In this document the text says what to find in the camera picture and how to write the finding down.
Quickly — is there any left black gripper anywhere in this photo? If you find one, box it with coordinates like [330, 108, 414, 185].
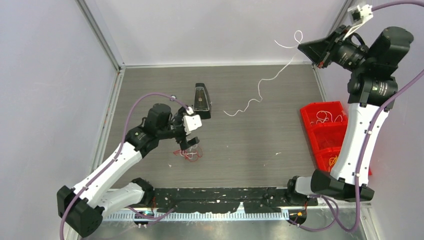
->
[157, 106, 200, 150]

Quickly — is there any black metronome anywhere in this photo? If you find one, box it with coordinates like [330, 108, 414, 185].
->
[192, 82, 212, 120]

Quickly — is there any red wire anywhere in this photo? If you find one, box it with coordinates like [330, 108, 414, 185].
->
[172, 145, 204, 163]

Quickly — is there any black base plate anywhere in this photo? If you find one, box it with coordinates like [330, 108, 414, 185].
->
[141, 187, 318, 214]

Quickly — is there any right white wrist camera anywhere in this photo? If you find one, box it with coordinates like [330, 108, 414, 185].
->
[342, 4, 374, 41]

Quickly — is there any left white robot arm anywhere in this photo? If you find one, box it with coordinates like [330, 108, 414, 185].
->
[56, 103, 202, 238]

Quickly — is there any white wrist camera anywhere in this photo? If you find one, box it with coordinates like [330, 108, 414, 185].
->
[342, 4, 374, 41]
[182, 106, 203, 136]

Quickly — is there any white slotted cable duct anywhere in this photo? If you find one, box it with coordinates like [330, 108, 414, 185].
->
[104, 209, 290, 222]

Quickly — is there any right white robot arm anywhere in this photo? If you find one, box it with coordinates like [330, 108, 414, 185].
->
[285, 25, 414, 205]

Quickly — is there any red plastic bin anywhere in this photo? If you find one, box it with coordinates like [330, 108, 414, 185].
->
[300, 101, 372, 176]

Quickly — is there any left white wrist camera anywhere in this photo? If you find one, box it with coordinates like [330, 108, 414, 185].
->
[182, 106, 203, 136]

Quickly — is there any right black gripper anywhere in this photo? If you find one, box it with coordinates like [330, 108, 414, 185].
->
[297, 24, 374, 73]

